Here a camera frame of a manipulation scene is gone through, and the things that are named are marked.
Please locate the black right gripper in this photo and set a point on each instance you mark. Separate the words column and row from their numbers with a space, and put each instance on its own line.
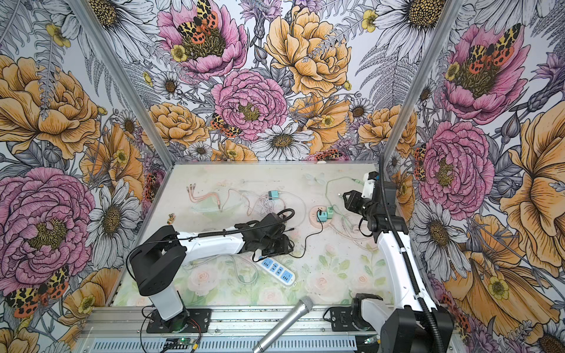
column 351, row 204

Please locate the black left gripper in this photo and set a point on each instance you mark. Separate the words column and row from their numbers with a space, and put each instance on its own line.
column 283, row 247

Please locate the teal charger with black cable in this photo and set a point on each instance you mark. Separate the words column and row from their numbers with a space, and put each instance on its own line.
column 321, row 216

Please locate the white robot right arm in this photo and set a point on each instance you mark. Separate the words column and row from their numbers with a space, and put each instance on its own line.
column 415, row 323

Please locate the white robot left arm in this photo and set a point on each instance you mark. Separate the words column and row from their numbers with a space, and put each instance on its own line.
column 154, row 264

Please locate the white blue power strip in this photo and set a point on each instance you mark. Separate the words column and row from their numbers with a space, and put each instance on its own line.
column 278, row 271

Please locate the round pink power socket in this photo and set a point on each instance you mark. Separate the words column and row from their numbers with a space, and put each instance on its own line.
column 312, row 217

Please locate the silver microphone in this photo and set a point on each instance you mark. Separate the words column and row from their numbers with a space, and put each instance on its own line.
column 303, row 307

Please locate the green circuit board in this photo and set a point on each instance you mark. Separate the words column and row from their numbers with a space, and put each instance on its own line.
column 179, row 343

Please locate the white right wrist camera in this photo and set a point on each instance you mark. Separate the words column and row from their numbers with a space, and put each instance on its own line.
column 370, row 180

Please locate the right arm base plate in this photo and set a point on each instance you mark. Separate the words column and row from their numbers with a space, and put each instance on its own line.
column 341, row 319

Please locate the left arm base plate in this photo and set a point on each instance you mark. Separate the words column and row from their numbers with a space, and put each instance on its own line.
column 188, row 321

